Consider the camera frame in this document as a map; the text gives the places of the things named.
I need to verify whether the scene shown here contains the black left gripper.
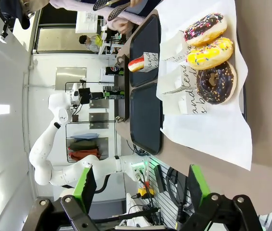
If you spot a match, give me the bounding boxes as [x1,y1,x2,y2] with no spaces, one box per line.
[78,87,125,105]

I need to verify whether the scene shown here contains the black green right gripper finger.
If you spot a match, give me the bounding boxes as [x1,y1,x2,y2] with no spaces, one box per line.
[181,164,264,231]

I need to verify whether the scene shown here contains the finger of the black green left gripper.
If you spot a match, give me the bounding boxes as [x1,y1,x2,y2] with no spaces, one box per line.
[27,165,98,231]

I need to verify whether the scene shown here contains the black slotted serving tongs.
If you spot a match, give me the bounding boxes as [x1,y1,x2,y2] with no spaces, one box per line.
[92,0,132,22]

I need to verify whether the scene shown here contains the person's hand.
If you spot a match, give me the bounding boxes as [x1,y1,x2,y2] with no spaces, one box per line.
[108,18,134,35]

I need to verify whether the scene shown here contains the red folded garment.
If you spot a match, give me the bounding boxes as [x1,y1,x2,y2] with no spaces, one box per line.
[68,149,101,161]

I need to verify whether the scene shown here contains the pink iced donut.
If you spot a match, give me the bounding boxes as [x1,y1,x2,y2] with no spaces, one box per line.
[128,57,146,73]

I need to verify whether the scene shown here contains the black power adapter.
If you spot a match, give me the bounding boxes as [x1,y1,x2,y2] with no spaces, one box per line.
[153,164,167,193]

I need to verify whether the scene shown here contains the dark green folded garment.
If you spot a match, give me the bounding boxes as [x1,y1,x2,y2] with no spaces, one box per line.
[68,140,99,151]

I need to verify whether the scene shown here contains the black plastic serving tray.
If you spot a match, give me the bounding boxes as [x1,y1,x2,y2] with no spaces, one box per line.
[129,82,164,156]
[129,13,162,88]

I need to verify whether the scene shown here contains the white paper sheet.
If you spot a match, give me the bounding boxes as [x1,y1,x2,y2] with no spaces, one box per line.
[154,0,253,172]

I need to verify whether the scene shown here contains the blue folded garment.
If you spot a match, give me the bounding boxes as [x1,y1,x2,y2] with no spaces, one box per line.
[70,133,100,141]

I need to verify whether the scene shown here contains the yellow power plug box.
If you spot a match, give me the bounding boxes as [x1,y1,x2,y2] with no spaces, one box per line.
[136,187,155,200]

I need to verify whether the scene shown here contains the background seated person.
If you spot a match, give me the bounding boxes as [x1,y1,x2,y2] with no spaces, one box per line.
[78,34,103,53]

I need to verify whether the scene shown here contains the white script-printed paper bag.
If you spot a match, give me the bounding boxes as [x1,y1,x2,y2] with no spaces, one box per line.
[161,29,197,64]
[161,64,198,96]
[177,90,208,116]

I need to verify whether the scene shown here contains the white box with label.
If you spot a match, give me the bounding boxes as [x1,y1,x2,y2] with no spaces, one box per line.
[75,10,104,35]

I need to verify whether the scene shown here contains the chocolate donut with nut bits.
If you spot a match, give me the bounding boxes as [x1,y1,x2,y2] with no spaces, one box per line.
[196,61,238,105]

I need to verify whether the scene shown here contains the yellow iced sprinkled donut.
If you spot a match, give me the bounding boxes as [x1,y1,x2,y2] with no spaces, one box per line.
[186,37,234,71]

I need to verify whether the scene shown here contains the chocolate donut with rainbow sprinkles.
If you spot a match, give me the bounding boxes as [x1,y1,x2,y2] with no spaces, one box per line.
[183,13,228,47]

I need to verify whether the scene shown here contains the black cable bundle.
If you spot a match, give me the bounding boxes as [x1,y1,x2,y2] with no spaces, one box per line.
[165,167,189,224]

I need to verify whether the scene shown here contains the camera on black mount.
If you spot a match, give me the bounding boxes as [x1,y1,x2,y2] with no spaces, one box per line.
[0,16,15,44]

